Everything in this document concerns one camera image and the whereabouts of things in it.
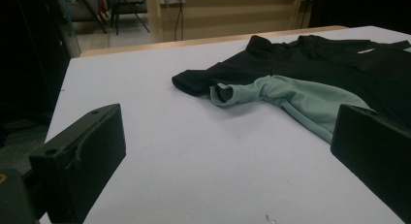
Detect black folding chair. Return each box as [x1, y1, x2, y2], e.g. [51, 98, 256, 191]
[110, 0, 151, 36]

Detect grey chair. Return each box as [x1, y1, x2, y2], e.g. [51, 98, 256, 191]
[54, 0, 110, 35]

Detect black curtain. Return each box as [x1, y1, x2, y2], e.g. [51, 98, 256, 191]
[308, 0, 411, 35]

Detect wooden table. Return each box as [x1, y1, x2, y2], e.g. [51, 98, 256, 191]
[79, 24, 348, 58]

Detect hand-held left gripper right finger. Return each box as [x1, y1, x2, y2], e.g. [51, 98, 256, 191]
[330, 103, 411, 224]

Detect black hanging cable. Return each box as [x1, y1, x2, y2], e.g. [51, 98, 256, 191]
[174, 3, 184, 42]

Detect white table cover board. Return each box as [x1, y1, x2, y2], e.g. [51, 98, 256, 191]
[38, 24, 411, 224]

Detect black and green shirt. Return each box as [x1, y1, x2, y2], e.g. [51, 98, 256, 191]
[171, 34, 411, 144]

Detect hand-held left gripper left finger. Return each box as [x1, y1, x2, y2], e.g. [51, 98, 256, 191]
[28, 103, 128, 224]

